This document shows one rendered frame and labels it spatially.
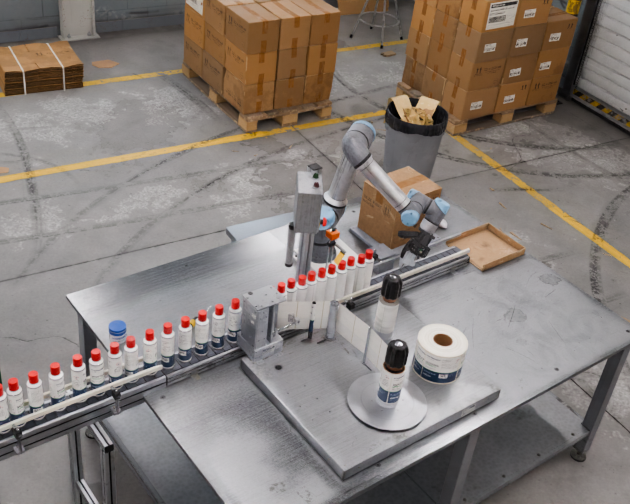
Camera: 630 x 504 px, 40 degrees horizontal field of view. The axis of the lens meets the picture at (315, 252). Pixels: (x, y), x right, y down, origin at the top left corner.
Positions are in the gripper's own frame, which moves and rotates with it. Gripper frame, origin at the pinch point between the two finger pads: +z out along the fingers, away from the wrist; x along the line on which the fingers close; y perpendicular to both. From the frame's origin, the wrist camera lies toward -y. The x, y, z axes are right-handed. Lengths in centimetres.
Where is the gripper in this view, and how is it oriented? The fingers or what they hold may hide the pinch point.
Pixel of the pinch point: (400, 264)
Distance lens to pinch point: 400.5
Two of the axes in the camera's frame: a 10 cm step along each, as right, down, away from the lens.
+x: 6.4, 1.7, 7.5
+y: 5.9, 5.1, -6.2
